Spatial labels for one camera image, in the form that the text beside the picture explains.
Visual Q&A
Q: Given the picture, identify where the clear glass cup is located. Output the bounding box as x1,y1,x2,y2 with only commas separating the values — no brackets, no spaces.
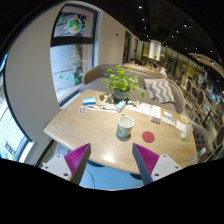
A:
180,123,193,140

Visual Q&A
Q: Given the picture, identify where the wooden table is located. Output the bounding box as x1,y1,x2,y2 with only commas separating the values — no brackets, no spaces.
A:
44,90,196,174

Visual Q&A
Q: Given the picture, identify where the window with christmas decals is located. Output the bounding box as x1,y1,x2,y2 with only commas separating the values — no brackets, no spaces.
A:
50,4,98,103

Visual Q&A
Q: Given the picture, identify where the green potted plant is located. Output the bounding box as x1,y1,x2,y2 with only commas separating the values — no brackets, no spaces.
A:
101,65,141,101

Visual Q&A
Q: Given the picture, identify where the grey upholstered chair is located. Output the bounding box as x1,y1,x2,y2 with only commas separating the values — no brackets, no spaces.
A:
192,123,211,163

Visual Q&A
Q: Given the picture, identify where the white ceramic cup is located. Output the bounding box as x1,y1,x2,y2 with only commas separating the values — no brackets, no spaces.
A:
117,116,134,138

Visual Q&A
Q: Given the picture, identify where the white menu card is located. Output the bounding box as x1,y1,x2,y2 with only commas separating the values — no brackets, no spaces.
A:
126,103,151,115

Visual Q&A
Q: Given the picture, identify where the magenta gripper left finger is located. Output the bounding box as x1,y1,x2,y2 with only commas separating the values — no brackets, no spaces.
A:
64,143,91,185

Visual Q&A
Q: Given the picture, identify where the blue white box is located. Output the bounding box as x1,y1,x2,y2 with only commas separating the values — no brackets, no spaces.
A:
83,97,96,105

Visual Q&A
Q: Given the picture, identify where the grey zigzag pillow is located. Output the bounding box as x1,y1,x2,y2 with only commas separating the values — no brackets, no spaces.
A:
144,79,175,103

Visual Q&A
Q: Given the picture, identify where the grey curved sofa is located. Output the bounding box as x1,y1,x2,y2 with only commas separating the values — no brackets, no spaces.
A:
79,64,185,113

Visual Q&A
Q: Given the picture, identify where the light blue tissue pack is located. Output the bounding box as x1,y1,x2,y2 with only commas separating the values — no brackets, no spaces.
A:
116,100,126,112

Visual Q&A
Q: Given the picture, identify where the red round coaster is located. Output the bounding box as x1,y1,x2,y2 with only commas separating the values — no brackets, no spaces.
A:
142,131,155,143

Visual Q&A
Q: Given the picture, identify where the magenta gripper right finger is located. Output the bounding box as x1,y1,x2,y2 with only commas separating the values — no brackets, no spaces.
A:
132,143,159,185

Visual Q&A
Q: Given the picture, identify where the small card holder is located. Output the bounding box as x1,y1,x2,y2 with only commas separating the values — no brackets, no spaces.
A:
79,106,87,114

